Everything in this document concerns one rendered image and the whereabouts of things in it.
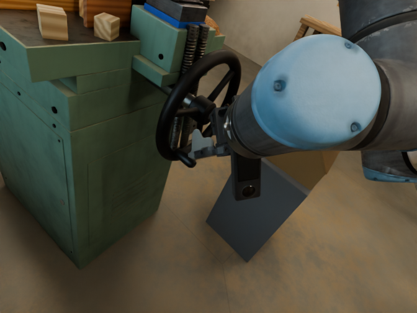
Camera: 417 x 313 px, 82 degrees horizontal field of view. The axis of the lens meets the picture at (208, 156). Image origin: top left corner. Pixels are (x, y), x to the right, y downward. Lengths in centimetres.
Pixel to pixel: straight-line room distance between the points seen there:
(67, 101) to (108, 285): 80
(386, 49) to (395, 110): 7
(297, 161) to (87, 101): 72
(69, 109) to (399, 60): 53
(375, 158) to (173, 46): 65
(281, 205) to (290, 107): 86
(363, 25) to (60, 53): 45
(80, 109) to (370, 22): 52
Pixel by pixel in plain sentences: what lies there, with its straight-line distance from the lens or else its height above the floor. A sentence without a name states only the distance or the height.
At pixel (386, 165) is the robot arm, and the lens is 86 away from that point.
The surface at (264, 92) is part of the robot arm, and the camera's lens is 21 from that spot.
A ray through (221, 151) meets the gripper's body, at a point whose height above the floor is 85.
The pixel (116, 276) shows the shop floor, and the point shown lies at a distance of 118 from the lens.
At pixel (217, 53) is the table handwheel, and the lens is 51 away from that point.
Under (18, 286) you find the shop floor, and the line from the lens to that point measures 121.
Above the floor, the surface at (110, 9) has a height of 94.
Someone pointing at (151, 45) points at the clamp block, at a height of 90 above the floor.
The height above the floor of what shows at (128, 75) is 82.
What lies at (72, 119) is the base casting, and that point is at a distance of 59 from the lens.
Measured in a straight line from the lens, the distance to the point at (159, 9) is 58.
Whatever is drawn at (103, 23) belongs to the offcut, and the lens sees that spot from 56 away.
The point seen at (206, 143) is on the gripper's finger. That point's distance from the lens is 46.
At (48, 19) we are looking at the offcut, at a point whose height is 93.
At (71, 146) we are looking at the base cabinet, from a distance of 64.
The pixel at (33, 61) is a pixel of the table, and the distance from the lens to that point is 50.
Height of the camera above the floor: 110
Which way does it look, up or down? 39 degrees down
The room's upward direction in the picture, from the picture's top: 23 degrees clockwise
